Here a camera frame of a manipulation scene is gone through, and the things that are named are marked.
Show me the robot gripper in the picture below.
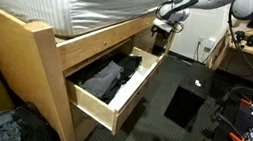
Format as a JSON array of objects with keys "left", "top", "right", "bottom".
[{"left": 151, "top": 17, "right": 179, "bottom": 38}]

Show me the wooden drawer with grey clothes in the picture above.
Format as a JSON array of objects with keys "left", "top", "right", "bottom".
[{"left": 58, "top": 36, "right": 166, "bottom": 141}]

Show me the black garment beside grey one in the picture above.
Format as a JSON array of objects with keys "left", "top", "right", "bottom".
[{"left": 71, "top": 46, "right": 144, "bottom": 109}]

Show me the white sticker on case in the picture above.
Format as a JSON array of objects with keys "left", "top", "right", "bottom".
[{"left": 194, "top": 79, "right": 204, "bottom": 89}]

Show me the black computer case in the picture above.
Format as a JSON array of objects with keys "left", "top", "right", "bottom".
[{"left": 161, "top": 58, "right": 217, "bottom": 136}]

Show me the grey folded garment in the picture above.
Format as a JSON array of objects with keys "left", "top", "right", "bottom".
[{"left": 78, "top": 56, "right": 126, "bottom": 103}]

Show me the closed lower wooden drawer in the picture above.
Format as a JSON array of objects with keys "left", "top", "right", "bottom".
[{"left": 64, "top": 102, "right": 119, "bottom": 141}]

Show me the black garment on floor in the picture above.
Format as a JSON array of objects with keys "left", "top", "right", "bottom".
[{"left": 8, "top": 99, "right": 65, "bottom": 141}]

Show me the white wall power adapter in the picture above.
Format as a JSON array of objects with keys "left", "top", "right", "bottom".
[{"left": 203, "top": 37, "right": 217, "bottom": 54}]

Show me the orange-handled black clamp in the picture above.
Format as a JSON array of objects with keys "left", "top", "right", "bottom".
[
  {"left": 210, "top": 112, "right": 250, "bottom": 141},
  {"left": 218, "top": 83, "right": 253, "bottom": 111}
]

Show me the wooden bed frame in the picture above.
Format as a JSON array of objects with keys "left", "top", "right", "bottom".
[{"left": 0, "top": 0, "right": 180, "bottom": 141}]

